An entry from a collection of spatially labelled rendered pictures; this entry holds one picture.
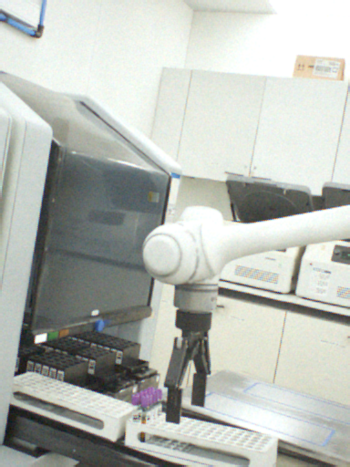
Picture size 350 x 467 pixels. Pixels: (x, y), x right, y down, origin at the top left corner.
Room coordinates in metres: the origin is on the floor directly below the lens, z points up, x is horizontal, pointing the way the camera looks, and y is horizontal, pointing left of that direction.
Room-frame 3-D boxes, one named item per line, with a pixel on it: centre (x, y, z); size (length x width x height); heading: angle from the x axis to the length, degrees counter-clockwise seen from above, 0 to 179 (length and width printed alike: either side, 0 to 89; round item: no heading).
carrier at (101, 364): (1.67, 0.14, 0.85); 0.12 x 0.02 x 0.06; 156
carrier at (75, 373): (1.53, 0.20, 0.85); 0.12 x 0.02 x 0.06; 157
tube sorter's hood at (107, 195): (1.70, 0.38, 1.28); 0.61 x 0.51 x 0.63; 157
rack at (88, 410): (1.36, 0.17, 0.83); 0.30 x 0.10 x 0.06; 67
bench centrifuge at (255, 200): (3.87, -0.56, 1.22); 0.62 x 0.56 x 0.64; 155
